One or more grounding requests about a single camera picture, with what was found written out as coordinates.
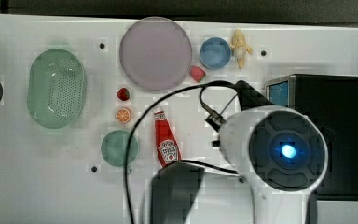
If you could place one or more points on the oven door with handle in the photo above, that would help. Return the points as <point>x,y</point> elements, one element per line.
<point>281,91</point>

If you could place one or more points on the black toaster oven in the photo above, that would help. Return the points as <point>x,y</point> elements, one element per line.
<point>331,102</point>

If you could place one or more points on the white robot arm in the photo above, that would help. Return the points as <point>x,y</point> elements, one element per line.
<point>279,153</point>

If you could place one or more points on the red ketchup bottle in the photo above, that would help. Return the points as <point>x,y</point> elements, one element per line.
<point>166,144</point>

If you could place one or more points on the large toy strawberry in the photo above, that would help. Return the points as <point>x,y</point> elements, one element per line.
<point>197,73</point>

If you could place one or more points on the toy orange slice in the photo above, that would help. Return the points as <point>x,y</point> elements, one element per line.
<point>123,115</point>

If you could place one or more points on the small toy strawberry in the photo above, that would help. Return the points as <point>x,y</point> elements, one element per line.
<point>123,94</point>

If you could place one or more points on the large lilac plate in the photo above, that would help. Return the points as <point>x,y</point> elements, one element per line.
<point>155,54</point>

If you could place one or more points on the blue bowl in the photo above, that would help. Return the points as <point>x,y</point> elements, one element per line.
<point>215,53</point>

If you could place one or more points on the green mug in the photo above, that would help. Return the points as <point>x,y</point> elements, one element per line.
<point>113,149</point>

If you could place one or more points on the peeled toy banana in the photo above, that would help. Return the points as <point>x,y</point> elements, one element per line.
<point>240,48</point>

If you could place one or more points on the green perforated colander basket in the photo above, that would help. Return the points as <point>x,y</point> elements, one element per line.
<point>57,89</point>

